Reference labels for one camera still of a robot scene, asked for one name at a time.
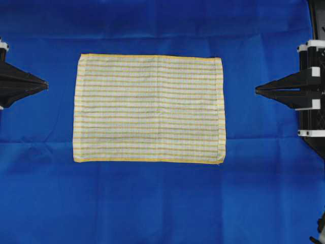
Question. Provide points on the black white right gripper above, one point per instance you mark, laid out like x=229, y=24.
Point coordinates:
x=309, y=99

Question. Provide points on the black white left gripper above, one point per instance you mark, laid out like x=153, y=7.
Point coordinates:
x=12, y=76

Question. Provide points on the yellow striped towel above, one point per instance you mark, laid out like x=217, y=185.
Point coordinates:
x=151, y=108

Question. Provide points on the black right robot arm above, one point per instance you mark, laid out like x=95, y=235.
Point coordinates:
x=316, y=10

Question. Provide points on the blue table cloth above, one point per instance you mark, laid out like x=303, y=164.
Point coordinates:
x=270, y=187

